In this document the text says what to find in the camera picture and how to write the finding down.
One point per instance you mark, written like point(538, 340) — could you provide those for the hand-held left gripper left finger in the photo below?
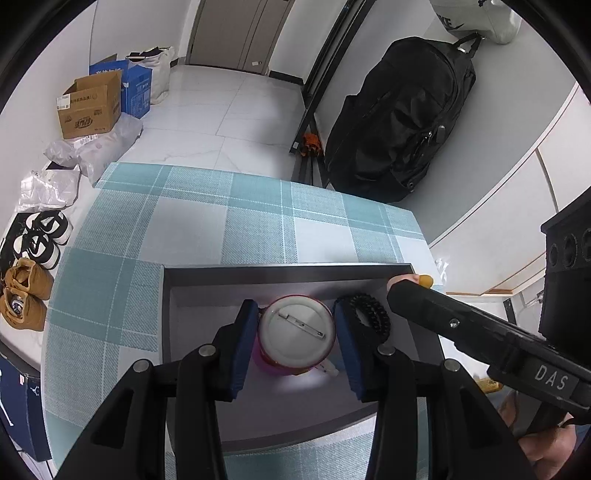
point(244, 341)

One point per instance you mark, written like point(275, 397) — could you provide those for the blue cardboard box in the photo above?
point(138, 92)

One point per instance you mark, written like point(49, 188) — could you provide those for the large grey plastic parcel bag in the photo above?
point(111, 143)

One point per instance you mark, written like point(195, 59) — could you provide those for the grey rectangular tray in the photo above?
point(198, 323)

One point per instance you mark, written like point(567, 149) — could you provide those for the white round pin badge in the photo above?
point(295, 341)

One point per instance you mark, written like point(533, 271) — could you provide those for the clear plastic bag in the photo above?
point(51, 189)

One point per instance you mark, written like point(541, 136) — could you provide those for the crumpled white plastic bag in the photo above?
point(442, 274)

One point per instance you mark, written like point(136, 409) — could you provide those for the black backpack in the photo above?
point(401, 120)

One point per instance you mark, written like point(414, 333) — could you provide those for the black white sneaker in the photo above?
point(37, 251)
point(51, 226)

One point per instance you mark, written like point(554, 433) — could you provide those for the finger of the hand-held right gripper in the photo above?
point(438, 309)

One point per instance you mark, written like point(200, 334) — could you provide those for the dark blue shoe box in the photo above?
point(23, 406)

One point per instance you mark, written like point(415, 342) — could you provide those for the small grey plastic parcel bag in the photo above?
point(60, 152)

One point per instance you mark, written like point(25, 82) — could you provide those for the white tote bag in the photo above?
point(161, 74)

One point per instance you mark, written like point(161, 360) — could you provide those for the beige door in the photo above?
point(231, 32)

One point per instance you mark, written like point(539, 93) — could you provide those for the teal checked tablecloth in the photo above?
point(184, 207)

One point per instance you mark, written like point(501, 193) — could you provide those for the brown cardboard box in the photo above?
point(87, 110)

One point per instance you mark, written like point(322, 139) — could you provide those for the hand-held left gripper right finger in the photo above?
point(348, 350)

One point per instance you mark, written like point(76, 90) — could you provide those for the black metal frame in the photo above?
point(318, 83)

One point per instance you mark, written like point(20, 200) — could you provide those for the person's right hand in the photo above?
point(549, 450)

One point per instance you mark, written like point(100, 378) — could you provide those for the orange black clamp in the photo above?
point(310, 143)

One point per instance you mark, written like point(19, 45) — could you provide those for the wall socket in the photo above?
point(534, 298)

